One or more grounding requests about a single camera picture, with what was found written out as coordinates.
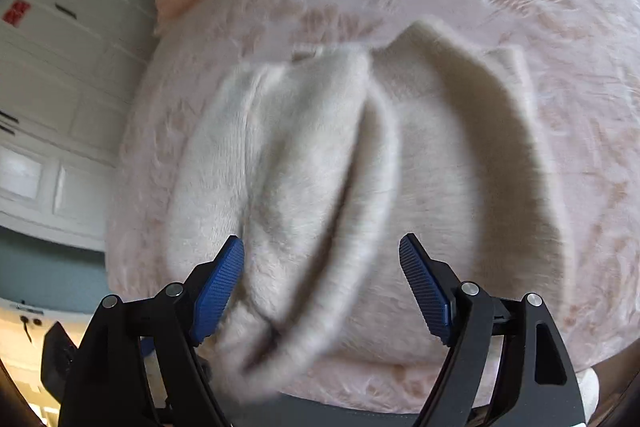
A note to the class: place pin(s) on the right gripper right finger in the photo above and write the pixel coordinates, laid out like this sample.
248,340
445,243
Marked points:
506,364

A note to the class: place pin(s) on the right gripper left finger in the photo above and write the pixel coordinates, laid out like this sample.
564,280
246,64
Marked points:
136,364

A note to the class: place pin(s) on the cream knit sweater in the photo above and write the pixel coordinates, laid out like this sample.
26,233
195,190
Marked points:
322,163

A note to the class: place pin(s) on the white drawer cabinet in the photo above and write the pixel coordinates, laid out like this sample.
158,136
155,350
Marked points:
69,73

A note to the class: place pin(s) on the pink floral bedspread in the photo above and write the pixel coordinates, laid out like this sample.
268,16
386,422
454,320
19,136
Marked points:
583,61

